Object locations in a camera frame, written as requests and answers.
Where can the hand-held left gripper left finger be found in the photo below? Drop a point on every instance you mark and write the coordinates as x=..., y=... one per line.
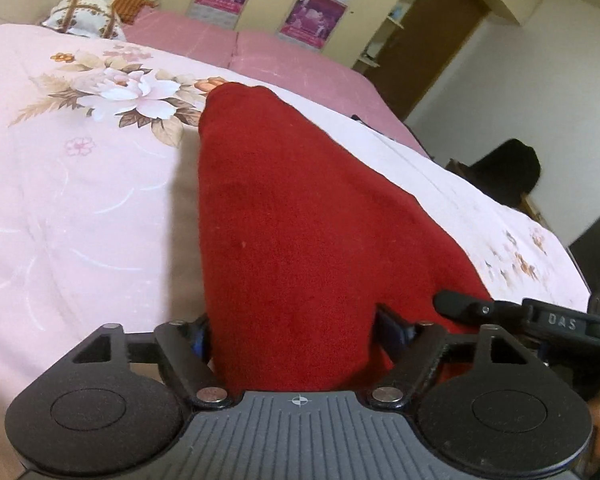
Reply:
x=198, y=344

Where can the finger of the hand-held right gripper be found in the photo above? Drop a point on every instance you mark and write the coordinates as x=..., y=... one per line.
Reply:
x=462, y=305

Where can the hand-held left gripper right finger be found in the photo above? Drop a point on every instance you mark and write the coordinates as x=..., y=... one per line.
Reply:
x=390, y=332

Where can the red garment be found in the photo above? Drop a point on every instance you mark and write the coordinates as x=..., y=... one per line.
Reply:
x=290, y=220

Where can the dark furniture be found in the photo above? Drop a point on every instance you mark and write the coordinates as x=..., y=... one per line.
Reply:
x=597, y=245

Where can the black chair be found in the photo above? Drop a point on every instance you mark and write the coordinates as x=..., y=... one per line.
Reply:
x=505, y=170

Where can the pink floral blanket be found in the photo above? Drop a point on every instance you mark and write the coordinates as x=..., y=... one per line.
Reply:
x=80, y=185

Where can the brown wooden door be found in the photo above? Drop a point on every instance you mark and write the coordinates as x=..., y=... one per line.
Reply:
x=430, y=40

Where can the pink bed sheet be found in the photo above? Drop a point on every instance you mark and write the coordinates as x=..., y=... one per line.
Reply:
x=290, y=67

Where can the orange patterned pillow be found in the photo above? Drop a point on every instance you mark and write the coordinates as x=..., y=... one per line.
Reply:
x=132, y=7

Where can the floral patterned pillow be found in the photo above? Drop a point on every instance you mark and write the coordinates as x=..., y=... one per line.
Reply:
x=82, y=12

